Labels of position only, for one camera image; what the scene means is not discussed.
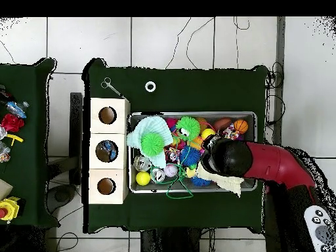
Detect wire mesh bin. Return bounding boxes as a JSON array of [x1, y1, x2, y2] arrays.
[[127, 112, 257, 194]]

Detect colourful spotted cloth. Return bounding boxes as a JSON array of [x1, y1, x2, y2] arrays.
[[222, 123, 240, 140]]

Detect blue spiky ball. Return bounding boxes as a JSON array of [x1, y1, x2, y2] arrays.
[[179, 145, 201, 168]]

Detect black upright panel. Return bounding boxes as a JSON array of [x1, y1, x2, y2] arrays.
[[69, 92, 83, 184]]

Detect plain yellow ball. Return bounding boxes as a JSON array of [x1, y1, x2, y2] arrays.
[[135, 171, 152, 186]]

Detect large green spiky toy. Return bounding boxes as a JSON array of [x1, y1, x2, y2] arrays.
[[176, 115, 201, 142]]

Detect yellow plastic piece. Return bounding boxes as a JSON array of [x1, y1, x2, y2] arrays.
[[6, 133, 24, 147]]

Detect blue and clear packet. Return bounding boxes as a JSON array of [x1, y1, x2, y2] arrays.
[[6, 100, 30, 119]]

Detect cream knitted cloth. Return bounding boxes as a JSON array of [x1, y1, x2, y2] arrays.
[[196, 163, 245, 198]]

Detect orange basketball toy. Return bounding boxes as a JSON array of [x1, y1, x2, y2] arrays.
[[233, 119, 249, 135]]

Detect beige box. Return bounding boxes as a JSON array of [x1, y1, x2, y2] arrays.
[[0, 178, 13, 201]]

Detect thin black cable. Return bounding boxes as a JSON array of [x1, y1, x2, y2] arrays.
[[165, 16, 192, 70], [186, 16, 215, 70]]

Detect small green spiky toy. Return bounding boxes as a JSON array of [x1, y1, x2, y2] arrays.
[[140, 132, 165, 157]]

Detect silver scissors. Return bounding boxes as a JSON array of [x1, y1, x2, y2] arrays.
[[100, 77, 126, 100]]

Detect brown football toy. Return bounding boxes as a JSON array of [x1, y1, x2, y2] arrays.
[[213, 117, 233, 132]]

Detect yellow smiley ball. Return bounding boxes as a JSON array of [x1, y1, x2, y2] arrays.
[[201, 127, 216, 140]]

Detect yellow emergency stop button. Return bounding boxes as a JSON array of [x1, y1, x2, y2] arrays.
[[0, 196, 21, 223]]

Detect red crumpled item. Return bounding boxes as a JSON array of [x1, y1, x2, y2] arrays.
[[1, 113, 25, 133]]

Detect wooden box with three holes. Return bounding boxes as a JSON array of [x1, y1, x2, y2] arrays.
[[88, 97, 131, 205]]

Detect clear plastic packet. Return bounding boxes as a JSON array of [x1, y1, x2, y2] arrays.
[[0, 141, 11, 163]]

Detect dark green tablecloth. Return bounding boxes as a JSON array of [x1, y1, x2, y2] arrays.
[[0, 58, 60, 228], [82, 58, 268, 234]]

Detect light blue muslin cloth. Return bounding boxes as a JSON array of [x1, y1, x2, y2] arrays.
[[126, 115, 174, 169]]

